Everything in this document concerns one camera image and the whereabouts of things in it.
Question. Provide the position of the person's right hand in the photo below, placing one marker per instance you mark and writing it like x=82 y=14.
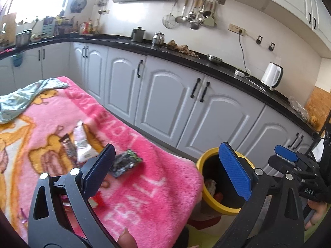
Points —
x=316 y=214

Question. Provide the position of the steel teapot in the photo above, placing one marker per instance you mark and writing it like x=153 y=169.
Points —
x=157 y=40

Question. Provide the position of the dark green black wrapper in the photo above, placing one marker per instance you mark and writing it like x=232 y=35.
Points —
x=124 y=163

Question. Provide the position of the black wall hook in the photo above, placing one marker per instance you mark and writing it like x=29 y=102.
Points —
x=271 y=46
x=259 y=39

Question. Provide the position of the brown wrapper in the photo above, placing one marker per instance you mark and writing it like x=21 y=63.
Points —
x=67 y=146

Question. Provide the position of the clear plastic bag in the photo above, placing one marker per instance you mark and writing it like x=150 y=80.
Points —
x=298 y=108

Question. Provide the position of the large steel ladle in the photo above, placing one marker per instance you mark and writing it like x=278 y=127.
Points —
x=194 y=24

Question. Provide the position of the steel cooking pot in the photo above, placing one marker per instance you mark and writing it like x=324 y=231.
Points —
x=23 y=39

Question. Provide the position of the teal utensil holder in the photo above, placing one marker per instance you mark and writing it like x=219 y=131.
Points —
x=49 y=28

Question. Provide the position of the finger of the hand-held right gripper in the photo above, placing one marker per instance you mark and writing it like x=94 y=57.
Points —
x=285 y=153
x=281 y=164

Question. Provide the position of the person's left hand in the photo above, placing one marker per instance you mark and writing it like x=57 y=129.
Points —
x=127 y=239

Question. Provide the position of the green spatula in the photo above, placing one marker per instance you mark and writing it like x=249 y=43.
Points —
x=210 y=21

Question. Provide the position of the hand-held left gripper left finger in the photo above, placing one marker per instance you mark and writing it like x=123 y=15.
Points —
x=98 y=170

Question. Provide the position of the dark green pot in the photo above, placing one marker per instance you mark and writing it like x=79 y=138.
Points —
x=137 y=35

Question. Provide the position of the white electric kettle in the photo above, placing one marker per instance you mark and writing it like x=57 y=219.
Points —
x=270 y=76

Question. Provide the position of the white wall cabinet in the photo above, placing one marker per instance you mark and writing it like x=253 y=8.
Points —
x=297 y=2

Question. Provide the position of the round dark wall fan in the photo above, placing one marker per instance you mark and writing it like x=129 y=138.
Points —
x=78 y=4

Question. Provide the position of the pile of ginger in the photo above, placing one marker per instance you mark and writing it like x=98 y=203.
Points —
x=182 y=48

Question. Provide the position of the white base cabinet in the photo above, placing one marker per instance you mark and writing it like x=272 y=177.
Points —
x=165 y=103

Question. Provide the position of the steel bowl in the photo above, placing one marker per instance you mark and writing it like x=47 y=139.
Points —
x=214 y=59

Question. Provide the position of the red stool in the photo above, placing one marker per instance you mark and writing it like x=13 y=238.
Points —
x=204 y=222

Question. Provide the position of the group of condiment bottles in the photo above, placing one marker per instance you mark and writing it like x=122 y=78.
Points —
x=88 y=28

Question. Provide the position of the white charger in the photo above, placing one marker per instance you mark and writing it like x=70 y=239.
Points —
x=240 y=72

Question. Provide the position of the wooden cutting board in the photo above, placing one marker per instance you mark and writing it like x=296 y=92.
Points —
x=9 y=28

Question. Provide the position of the pink printed blanket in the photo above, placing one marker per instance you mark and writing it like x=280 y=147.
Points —
x=155 y=175

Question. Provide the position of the black metal stand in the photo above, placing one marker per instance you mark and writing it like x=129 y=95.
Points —
x=324 y=131

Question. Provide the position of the wall power outlet strip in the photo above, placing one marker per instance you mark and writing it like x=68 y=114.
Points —
x=236 y=29

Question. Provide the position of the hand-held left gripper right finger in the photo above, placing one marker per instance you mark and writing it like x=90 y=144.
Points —
x=235 y=173

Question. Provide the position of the dark hanging spoon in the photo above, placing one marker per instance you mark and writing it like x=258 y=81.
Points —
x=206 y=13

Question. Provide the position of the black countertop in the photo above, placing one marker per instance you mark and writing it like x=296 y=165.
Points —
x=181 y=55

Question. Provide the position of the wall rack with utensils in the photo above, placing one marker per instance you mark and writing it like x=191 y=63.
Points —
x=103 y=4

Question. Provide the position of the yellow-rimmed waste bin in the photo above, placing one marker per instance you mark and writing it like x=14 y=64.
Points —
x=214 y=207

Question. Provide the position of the wooden wall panel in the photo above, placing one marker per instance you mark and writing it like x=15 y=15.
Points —
x=316 y=106

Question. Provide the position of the light blue cloth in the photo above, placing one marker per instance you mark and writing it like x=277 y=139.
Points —
x=18 y=100

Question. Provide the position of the red wrapper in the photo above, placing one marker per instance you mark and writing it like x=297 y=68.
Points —
x=97 y=202
x=218 y=196

